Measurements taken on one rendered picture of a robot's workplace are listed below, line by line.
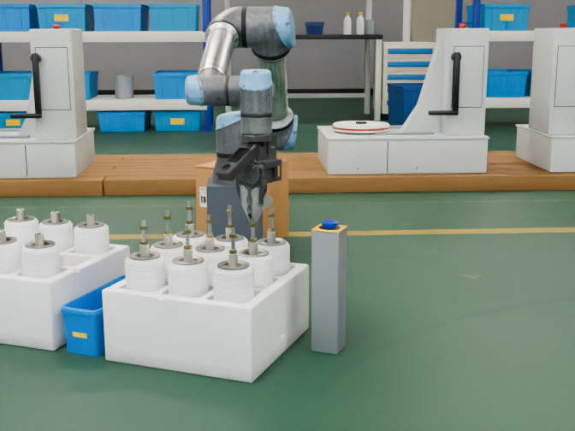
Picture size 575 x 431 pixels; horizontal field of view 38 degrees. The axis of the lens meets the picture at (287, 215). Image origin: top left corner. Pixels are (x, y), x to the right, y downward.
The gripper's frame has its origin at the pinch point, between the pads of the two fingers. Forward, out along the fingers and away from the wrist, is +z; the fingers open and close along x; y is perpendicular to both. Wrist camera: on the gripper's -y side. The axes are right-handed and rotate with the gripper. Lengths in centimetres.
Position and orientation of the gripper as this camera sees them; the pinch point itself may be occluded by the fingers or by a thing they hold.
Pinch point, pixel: (251, 217)
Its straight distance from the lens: 202.6
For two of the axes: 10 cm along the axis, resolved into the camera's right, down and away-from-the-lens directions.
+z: 0.0, 9.8, 2.2
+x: -7.3, -1.5, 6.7
